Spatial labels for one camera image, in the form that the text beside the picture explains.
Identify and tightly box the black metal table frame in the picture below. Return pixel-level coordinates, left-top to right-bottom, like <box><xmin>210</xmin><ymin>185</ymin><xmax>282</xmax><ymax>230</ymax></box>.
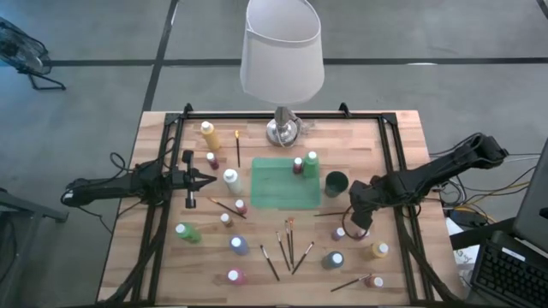
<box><xmin>100</xmin><ymin>102</ymin><xmax>466</xmax><ymax>307</ymax></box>

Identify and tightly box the dark green plastic cup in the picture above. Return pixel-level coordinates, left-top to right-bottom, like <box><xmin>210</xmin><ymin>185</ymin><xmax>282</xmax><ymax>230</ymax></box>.
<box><xmin>324</xmin><ymin>170</ymin><xmax>350</xmax><ymax>198</ymax></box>

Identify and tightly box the white cable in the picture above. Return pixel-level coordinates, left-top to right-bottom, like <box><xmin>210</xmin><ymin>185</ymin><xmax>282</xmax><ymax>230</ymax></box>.
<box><xmin>498</xmin><ymin>153</ymin><xmax>541</xmax><ymax>166</ymax></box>

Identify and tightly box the yellow cable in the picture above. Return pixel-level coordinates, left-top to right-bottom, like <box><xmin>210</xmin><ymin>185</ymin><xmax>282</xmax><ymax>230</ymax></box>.
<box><xmin>444</xmin><ymin>179</ymin><xmax>532</xmax><ymax>215</ymax></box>

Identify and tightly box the black paintbrush copper ferrule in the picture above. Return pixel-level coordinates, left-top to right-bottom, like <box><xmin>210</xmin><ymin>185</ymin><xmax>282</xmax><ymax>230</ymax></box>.
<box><xmin>207</xmin><ymin>197</ymin><xmax>248</xmax><ymax>220</ymax></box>

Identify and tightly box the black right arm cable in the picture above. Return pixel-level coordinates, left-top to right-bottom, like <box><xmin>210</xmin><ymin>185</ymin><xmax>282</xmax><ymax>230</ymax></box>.
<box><xmin>341</xmin><ymin>204</ymin><xmax>373</xmax><ymax>241</ymax></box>

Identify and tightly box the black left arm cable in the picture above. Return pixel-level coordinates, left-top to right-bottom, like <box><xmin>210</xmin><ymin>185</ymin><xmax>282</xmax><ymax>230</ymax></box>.
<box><xmin>74</xmin><ymin>151</ymin><xmax>142</xmax><ymax>235</ymax></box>

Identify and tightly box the large white paint bottle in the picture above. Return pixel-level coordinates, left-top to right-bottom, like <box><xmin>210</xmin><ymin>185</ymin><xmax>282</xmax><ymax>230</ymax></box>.
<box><xmin>222</xmin><ymin>168</ymin><xmax>244</xmax><ymax>195</ymax></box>

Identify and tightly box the white shade silver table lamp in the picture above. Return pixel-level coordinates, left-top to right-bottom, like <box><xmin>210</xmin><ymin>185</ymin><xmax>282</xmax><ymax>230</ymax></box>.
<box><xmin>239</xmin><ymin>0</ymin><xmax>325</xmax><ymax>149</ymax></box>

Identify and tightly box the translucent teal plastic tray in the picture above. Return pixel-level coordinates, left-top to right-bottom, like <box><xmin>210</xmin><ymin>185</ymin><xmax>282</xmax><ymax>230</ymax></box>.
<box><xmin>249</xmin><ymin>157</ymin><xmax>322</xmax><ymax>210</ymax></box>

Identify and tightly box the grey side table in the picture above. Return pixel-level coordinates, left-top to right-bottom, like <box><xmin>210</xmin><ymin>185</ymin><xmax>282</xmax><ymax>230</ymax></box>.
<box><xmin>0</xmin><ymin>186</ymin><xmax>69</xmax><ymax>308</ymax></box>

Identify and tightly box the black paintbrush wide silver ferrule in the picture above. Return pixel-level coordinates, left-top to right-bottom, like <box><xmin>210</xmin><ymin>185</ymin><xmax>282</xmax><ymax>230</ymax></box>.
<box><xmin>259</xmin><ymin>244</ymin><xmax>281</xmax><ymax>282</ymax></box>

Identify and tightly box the large yellow paint bottle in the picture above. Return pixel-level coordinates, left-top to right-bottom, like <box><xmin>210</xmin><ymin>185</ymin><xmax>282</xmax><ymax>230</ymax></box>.
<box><xmin>200</xmin><ymin>121</ymin><xmax>222</xmax><ymax>151</ymax></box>

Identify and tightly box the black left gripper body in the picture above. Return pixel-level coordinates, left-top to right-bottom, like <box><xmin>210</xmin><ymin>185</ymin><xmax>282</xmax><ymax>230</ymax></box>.
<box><xmin>171</xmin><ymin>149</ymin><xmax>200</xmax><ymax>210</ymax></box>

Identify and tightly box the grey and black laptop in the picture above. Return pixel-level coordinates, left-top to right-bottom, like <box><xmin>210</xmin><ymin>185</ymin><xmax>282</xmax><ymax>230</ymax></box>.
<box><xmin>468</xmin><ymin>137</ymin><xmax>548</xmax><ymax>308</ymax></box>

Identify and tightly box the large coral pink paint bottle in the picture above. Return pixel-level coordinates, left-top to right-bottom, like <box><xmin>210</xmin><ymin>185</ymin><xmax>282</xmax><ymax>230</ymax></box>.
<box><xmin>225</xmin><ymin>267</ymin><xmax>247</xmax><ymax>286</ymax></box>

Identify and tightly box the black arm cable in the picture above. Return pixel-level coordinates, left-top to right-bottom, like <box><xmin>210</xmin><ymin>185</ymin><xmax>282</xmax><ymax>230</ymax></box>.
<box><xmin>74</xmin><ymin>151</ymin><xmax>142</xmax><ymax>235</ymax></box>
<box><xmin>341</xmin><ymin>204</ymin><xmax>373</xmax><ymax>241</ymax></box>

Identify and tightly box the large lavender blue paint bottle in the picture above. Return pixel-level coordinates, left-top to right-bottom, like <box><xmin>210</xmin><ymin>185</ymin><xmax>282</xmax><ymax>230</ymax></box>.
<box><xmin>229</xmin><ymin>234</ymin><xmax>250</xmax><ymax>257</ymax></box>

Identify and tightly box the white printed paper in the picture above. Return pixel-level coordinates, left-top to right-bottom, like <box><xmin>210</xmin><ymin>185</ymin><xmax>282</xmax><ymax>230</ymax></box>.
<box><xmin>444</xmin><ymin>216</ymin><xmax>480</xmax><ymax>296</ymax></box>

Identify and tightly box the large green paint bottle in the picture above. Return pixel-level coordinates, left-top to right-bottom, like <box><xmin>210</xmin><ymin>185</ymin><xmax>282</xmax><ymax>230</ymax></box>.
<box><xmin>302</xmin><ymin>151</ymin><xmax>320</xmax><ymax>179</ymax></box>
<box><xmin>174</xmin><ymin>222</ymin><xmax>202</xmax><ymax>245</ymax></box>

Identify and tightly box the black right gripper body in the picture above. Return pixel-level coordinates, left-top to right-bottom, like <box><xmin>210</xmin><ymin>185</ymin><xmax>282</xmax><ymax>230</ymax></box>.
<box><xmin>348</xmin><ymin>177</ymin><xmax>389</xmax><ymax>231</ymax></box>

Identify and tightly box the black side desk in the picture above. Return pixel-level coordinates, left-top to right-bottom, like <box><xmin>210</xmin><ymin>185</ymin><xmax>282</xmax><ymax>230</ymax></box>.
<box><xmin>449</xmin><ymin>216</ymin><xmax>517</xmax><ymax>252</ymax></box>

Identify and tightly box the clear lamp cord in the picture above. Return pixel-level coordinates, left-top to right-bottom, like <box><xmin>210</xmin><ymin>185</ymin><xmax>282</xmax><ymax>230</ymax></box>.
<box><xmin>295</xmin><ymin>119</ymin><xmax>317</xmax><ymax>136</ymax></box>

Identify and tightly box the black floor fan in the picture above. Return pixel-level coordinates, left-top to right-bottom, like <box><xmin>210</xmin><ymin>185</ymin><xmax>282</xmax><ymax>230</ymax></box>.
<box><xmin>0</xmin><ymin>15</ymin><xmax>68</xmax><ymax>92</ymax></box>

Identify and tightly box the thin brown-tipped paintbrush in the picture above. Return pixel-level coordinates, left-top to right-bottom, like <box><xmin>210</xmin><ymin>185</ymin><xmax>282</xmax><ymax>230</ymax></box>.
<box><xmin>330</xmin><ymin>273</ymin><xmax>372</xmax><ymax>293</ymax></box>

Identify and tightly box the large grey-blue paint bottle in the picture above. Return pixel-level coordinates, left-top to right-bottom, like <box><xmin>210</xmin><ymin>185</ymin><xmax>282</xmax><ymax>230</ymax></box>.
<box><xmin>321</xmin><ymin>251</ymin><xmax>345</xmax><ymax>271</ymax></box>

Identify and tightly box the black power adapter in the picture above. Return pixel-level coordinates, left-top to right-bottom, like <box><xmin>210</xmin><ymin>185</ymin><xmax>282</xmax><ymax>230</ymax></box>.
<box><xmin>449</xmin><ymin>204</ymin><xmax>491</xmax><ymax>228</ymax></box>

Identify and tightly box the yellow paint bottle apple logo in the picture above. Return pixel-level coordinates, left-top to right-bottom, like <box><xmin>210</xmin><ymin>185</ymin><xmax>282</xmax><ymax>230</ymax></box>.
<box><xmin>362</xmin><ymin>240</ymin><xmax>390</xmax><ymax>261</ymax></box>

